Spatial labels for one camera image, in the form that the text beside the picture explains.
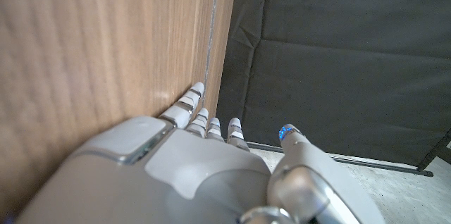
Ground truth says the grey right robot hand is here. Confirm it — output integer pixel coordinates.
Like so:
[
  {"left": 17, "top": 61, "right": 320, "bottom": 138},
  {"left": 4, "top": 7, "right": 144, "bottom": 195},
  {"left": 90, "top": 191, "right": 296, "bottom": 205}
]
[{"left": 13, "top": 81, "right": 387, "bottom": 224}]

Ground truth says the black backdrop curtain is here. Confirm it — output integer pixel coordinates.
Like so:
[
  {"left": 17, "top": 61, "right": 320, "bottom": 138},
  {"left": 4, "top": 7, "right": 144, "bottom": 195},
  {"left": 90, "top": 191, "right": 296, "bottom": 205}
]
[{"left": 215, "top": 0, "right": 451, "bottom": 168}]

